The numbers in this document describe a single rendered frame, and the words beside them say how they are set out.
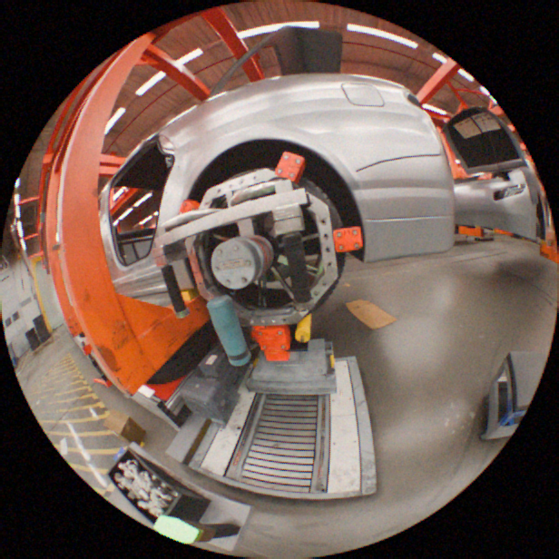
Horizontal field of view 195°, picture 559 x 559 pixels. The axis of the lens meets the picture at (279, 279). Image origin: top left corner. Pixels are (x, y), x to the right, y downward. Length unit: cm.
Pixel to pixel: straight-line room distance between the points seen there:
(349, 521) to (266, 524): 31
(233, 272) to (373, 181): 57
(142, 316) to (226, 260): 46
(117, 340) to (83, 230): 38
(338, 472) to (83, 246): 119
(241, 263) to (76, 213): 60
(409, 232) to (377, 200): 18
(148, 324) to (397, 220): 105
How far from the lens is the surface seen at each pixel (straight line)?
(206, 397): 72
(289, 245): 29
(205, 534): 35
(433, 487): 102
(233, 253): 41
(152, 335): 75
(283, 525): 93
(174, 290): 47
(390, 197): 69
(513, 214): 240
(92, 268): 66
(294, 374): 90
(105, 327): 66
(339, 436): 87
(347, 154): 68
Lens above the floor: 90
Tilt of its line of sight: 15 degrees down
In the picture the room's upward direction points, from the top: 12 degrees counter-clockwise
